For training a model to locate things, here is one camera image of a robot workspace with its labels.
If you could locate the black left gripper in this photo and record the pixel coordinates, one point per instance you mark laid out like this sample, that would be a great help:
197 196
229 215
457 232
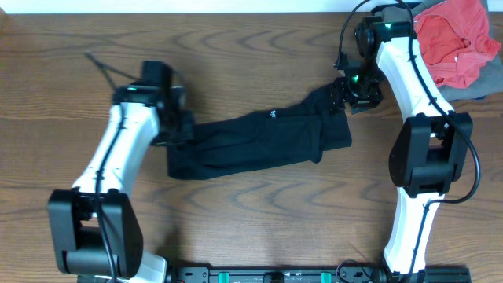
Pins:
182 128

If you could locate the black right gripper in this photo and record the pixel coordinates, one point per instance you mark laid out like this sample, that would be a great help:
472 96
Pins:
363 104

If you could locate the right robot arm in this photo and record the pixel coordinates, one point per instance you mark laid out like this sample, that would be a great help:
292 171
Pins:
429 152

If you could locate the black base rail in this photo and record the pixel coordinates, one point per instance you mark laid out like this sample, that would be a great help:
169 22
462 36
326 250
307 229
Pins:
351 273

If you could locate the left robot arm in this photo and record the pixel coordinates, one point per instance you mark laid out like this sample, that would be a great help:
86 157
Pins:
96 235

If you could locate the folded grey garment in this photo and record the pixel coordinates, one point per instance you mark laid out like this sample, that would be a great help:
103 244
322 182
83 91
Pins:
490 80

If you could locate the crumpled red shirt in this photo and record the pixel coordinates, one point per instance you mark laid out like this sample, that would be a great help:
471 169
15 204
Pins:
455 41

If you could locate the black t-shirt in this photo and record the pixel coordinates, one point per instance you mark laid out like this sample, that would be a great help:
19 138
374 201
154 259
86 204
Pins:
262 139

